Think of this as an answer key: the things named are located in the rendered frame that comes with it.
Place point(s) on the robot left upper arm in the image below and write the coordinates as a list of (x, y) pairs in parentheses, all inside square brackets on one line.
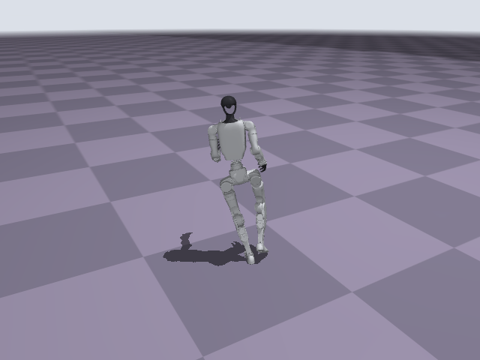
[(213, 141)]

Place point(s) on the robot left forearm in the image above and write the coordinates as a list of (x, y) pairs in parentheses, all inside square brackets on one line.
[(215, 159)]

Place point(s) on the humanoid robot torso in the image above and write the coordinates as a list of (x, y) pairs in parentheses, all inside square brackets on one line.
[(232, 139)]

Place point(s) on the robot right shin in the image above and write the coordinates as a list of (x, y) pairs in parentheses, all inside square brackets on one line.
[(261, 223)]

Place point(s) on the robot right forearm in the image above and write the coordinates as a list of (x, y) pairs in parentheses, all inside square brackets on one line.
[(260, 158)]

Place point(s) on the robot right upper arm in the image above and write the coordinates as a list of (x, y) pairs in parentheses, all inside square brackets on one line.
[(252, 134)]

